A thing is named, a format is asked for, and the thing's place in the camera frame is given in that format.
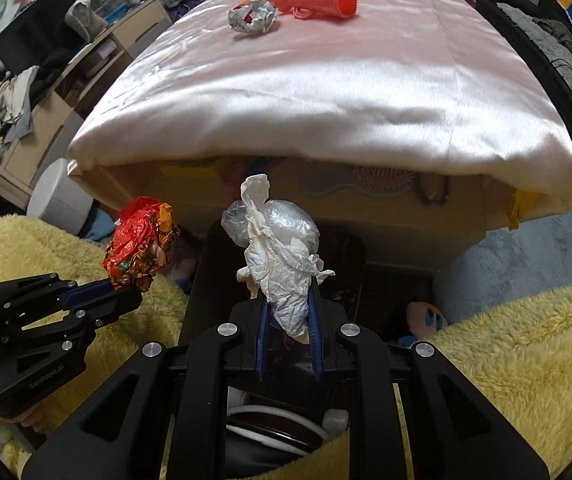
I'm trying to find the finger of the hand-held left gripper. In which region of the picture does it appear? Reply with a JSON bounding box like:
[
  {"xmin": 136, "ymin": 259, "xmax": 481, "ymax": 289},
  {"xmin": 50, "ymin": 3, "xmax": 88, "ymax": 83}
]
[
  {"xmin": 60, "ymin": 286, "xmax": 144, "ymax": 329},
  {"xmin": 0, "ymin": 273, "xmax": 118, "ymax": 312}
]

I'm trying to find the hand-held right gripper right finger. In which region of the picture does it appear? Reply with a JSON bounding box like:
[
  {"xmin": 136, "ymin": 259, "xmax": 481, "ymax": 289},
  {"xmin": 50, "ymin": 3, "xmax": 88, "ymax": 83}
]
[{"xmin": 308, "ymin": 284, "xmax": 551, "ymax": 480}]

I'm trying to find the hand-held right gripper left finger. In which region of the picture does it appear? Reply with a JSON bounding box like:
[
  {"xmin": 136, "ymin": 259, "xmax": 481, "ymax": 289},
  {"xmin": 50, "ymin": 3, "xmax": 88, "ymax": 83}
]
[{"xmin": 20, "ymin": 295, "xmax": 269, "ymax": 480}]

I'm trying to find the orange snack wrapper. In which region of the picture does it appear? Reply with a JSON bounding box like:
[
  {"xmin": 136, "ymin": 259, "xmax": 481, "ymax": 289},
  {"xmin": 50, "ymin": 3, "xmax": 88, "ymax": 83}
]
[{"xmin": 103, "ymin": 196, "xmax": 181, "ymax": 292}]

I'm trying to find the clear plastic bag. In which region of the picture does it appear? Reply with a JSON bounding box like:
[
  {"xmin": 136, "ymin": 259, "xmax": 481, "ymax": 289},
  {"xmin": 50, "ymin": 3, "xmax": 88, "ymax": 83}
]
[{"xmin": 221, "ymin": 199, "xmax": 319, "ymax": 256}]

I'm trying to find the white plastic bag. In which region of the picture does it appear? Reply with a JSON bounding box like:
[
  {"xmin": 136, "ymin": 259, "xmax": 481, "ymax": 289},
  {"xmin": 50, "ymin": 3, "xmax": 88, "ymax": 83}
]
[{"xmin": 236, "ymin": 174, "xmax": 337, "ymax": 346}]

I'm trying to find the person's left hand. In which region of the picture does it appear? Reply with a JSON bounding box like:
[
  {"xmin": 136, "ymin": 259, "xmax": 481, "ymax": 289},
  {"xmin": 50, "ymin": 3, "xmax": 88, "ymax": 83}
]
[{"xmin": 13, "ymin": 402, "xmax": 54, "ymax": 428}]

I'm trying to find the white round bin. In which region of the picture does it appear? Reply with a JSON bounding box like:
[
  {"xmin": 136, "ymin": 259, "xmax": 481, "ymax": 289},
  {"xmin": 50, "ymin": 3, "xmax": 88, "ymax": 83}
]
[{"xmin": 27, "ymin": 158, "xmax": 96, "ymax": 235}]

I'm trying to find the pink plush doll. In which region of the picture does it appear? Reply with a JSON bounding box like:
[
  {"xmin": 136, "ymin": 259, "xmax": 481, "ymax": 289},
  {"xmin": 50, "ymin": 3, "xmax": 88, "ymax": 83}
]
[{"xmin": 406, "ymin": 301, "xmax": 449, "ymax": 348}]

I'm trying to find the yellow fluffy blanket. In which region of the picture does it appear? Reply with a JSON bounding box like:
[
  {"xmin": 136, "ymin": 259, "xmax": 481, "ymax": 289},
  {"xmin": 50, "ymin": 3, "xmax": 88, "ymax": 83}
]
[{"xmin": 0, "ymin": 215, "xmax": 572, "ymax": 480}]

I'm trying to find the grey blue rug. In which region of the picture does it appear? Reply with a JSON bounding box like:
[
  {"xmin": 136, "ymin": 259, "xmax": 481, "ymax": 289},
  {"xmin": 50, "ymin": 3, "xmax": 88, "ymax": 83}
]
[{"xmin": 448, "ymin": 205, "xmax": 572, "ymax": 311}]

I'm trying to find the black television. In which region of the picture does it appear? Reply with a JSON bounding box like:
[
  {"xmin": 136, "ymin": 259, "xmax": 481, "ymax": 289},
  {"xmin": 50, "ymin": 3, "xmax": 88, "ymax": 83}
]
[{"xmin": 0, "ymin": 0, "xmax": 127, "ymax": 63}]

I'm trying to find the pink satin tablecloth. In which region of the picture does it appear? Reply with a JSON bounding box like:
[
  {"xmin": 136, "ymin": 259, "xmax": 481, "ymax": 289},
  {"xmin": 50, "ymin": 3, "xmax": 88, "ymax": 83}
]
[{"xmin": 66, "ymin": 0, "xmax": 572, "ymax": 233}]

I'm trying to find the beige television cabinet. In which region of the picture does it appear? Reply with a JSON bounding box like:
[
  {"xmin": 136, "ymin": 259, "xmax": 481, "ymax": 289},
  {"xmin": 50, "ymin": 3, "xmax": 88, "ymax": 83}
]
[{"xmin": 0, "ymin": 0, "xmax": 173, "ymax": 211}]

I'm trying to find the beige towel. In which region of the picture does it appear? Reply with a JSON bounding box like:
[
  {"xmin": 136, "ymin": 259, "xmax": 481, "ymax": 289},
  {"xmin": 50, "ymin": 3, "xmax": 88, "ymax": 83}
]
[{"xmin": 65, "ymin": 0, "xmax": 142, "ymax": 43}]

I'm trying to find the crumpled silver foil ball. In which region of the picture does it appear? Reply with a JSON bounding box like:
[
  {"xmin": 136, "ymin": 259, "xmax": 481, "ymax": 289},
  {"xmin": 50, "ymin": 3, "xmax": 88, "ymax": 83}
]
[{"xmin": 227, "ymin": 0, "xmax": 281, "ymax": 35}]

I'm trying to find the red plastic cone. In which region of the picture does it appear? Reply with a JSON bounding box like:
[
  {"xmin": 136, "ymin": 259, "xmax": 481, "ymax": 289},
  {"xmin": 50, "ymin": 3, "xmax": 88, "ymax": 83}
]
[{"xmin": 261, "ymin": 0, "xmax": 358, "ymax": 22}]

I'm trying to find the black sofa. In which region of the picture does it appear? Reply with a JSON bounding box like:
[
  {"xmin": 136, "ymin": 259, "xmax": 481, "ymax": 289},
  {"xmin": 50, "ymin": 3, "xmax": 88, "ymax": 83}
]
[{"xmin": 476, "ymin": 0, "xmax": 572, "ymax": 281}]

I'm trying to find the grey fur blanket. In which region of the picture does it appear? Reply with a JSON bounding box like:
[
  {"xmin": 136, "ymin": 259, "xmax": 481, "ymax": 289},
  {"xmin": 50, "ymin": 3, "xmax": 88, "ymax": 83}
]
[{"xmin": 496, "ymin": 2, "xmax": 572, "ymax": 126}]

